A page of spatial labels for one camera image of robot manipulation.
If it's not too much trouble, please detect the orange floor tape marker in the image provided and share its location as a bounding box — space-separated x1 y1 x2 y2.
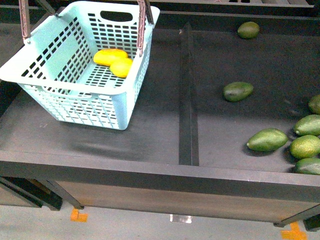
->
70 208 89 223

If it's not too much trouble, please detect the light blue plastic basket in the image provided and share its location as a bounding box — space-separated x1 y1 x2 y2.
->
0 1 160 130

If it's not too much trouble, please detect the brown basket handle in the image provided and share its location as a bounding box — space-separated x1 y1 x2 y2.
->
136 0 154 57
18 0 31 44

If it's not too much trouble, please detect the yellow mango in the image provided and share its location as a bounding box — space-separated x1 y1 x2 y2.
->
93 48 128 67

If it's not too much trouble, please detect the yellow lemon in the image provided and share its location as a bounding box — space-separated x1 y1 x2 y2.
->
109 58 133 78

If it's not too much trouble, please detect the black fruit display tray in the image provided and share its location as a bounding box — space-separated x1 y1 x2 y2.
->
0 7 320 228

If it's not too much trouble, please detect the green avocado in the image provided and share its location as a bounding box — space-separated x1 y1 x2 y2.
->
295 157 320 175
308 95 320 115
289 135 320 159
293 114 320 136
246 128 288 152
237 21 260 40
223 81 254 102

